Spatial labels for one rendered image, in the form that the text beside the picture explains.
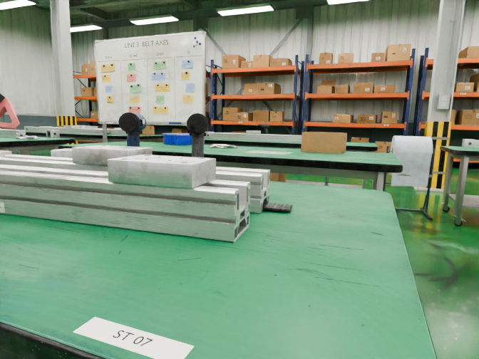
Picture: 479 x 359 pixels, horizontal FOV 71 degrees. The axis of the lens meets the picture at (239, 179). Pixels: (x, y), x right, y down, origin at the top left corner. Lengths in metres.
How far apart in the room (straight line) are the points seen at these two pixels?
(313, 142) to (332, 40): 8.91
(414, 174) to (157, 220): 3.72
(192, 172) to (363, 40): 10.83
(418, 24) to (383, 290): 11.08
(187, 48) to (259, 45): 8.06
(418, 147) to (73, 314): 3.90
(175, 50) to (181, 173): 3.49
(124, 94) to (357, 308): 4.12
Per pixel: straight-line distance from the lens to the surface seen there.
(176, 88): 3.94
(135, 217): 0.61
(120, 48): 4.45
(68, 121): 9.19
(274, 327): 0.35
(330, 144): 2.54
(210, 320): 0.35
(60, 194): 0.71
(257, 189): 0.71
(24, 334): 0.39
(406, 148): 4.06
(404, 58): 10.27
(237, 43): 12.16
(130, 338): 0.34
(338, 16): 11.52
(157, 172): 0.57
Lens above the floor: 0.97
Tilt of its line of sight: 9 degrees down
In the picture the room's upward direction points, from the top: 1 degrees clockwise
